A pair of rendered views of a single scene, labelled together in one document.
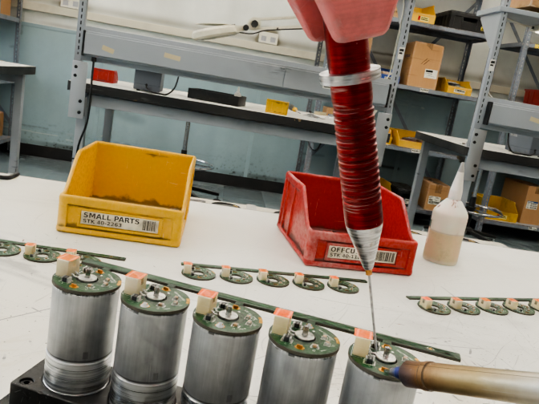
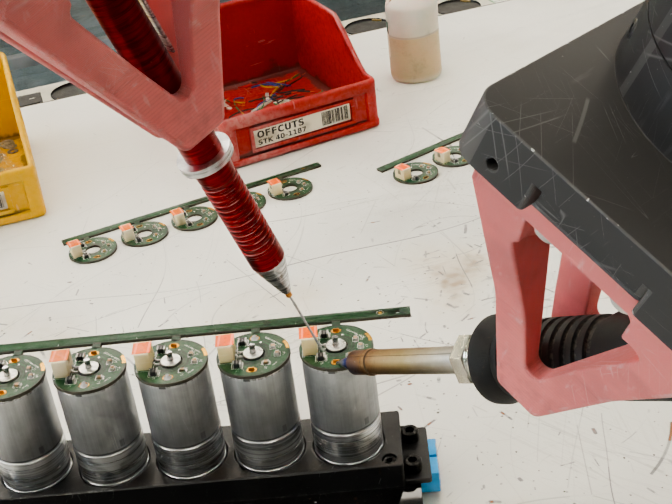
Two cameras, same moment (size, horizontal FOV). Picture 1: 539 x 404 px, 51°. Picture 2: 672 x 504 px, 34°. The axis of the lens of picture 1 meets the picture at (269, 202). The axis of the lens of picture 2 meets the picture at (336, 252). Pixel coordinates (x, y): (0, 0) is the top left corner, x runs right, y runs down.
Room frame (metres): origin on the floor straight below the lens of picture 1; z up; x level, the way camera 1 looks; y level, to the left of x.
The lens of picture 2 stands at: (-0.12, -0.01, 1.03)
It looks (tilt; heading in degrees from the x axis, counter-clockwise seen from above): 30 degrees down; 351
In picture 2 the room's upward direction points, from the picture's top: 7 degrees counter-clockwise
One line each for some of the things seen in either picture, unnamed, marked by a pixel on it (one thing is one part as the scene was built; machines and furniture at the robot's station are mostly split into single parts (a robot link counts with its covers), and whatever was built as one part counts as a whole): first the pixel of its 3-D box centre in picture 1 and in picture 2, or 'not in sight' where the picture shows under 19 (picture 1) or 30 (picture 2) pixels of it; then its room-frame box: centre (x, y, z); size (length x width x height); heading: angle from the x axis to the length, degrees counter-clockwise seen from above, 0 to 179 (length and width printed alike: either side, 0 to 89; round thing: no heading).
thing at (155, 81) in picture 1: (149, 80); not in sight; (2.57, 0.62, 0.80); 0.15 x 0.12 x 0.10; 7
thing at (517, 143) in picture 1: (526, 144); not in sight; (2.77, -1.17, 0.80); 0.15 x 0.12 x 0.10; 25
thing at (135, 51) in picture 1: (240, 72); not in sight; (2.46, 0.22, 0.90); 1.30 x 0.06 x 0.12; 96
